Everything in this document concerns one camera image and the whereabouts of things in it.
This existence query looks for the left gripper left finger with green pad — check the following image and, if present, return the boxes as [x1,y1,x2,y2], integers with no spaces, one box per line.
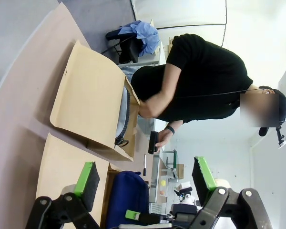
[25,161,101,229]

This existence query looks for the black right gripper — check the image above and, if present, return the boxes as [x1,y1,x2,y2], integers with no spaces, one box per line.
[125,204,198,225]

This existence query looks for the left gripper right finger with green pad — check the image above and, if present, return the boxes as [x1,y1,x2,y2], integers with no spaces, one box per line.
[188,156,274,229]

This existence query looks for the black stapler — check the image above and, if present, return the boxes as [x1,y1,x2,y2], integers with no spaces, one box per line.
[147,130,160,155]

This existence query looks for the cardboard box with grey case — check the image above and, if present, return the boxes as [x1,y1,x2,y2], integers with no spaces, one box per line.
[49,40,141,162]

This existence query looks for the person's right forearm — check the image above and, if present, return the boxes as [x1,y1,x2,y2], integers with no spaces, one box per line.
[139,63,182,119]

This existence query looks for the person's left forearm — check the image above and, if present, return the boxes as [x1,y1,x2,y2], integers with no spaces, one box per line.
[166,120,184,131]

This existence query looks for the small brown cardboard box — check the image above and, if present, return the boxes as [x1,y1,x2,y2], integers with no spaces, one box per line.
[174,164,185,180]

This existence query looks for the cardboard box with blue case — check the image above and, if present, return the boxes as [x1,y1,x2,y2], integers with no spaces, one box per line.
[35,133,123,229]

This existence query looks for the person's left hand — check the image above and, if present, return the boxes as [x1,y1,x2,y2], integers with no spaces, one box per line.
[155,128,174,152]

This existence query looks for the blue CAMPUS pencil case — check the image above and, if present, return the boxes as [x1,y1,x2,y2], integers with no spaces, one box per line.
[105,170,150,229]

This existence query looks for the white humanoid robot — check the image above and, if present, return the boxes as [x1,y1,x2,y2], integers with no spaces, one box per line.
[173,181,197,205]

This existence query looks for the grey zip pencil case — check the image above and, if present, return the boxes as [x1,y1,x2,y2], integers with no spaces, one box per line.
[114,86,131,147]

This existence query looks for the person's head with black cap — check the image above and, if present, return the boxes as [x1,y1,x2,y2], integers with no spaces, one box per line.
[239,85,286,137]

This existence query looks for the person in black jacket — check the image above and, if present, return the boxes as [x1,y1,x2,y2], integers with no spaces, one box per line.
[130,33,254,124]

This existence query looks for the person's blue jeans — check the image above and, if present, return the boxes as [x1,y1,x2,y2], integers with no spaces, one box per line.
[119,65,140,81]

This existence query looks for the black office chair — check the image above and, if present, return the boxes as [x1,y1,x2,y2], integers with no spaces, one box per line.
[101,30,143,64]

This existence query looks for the blue cloth garment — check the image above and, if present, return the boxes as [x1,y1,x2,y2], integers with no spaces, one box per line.
[118,20,160,57]

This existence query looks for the green metal frame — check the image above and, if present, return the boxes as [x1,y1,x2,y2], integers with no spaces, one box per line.
[162,149,177,170]

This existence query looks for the head-mounted camera with boom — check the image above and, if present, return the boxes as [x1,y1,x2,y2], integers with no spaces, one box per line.
[275,125,286,150]

